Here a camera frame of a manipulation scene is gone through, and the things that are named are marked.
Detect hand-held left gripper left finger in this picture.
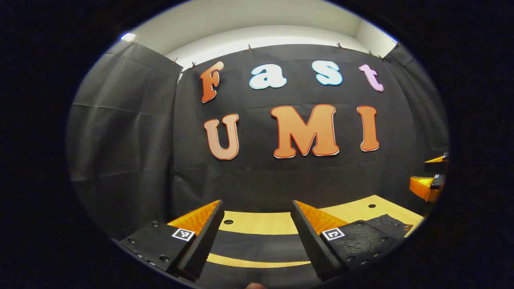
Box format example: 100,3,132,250
119,199,225,282

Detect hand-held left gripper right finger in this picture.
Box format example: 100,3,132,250
290,200,404,282

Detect dark grey jeans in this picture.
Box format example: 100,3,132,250
196,214,414,289

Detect black backdrop cloth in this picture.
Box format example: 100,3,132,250
66,41,449,241

